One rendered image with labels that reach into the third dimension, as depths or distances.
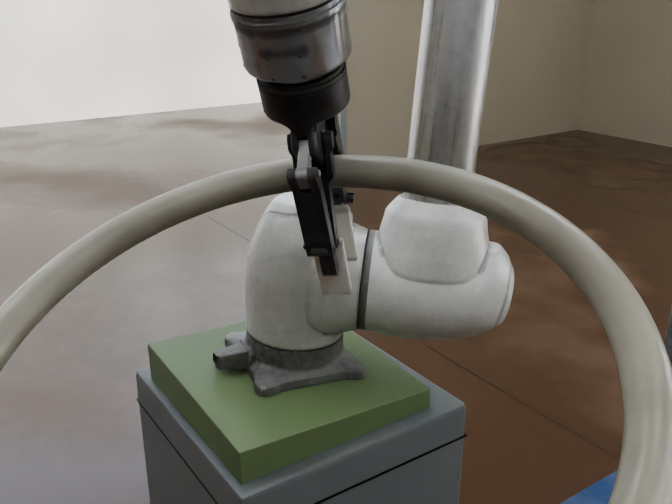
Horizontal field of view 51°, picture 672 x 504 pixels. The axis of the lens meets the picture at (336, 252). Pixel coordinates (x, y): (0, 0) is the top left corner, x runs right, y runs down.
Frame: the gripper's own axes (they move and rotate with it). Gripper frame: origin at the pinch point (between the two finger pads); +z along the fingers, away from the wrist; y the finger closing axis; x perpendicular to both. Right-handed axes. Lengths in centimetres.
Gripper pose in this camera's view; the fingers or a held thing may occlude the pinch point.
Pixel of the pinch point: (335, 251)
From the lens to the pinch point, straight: 71.0
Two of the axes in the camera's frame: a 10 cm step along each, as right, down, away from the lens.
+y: -1.3, 6.5, -7.5
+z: 1.5, 7.6, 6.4
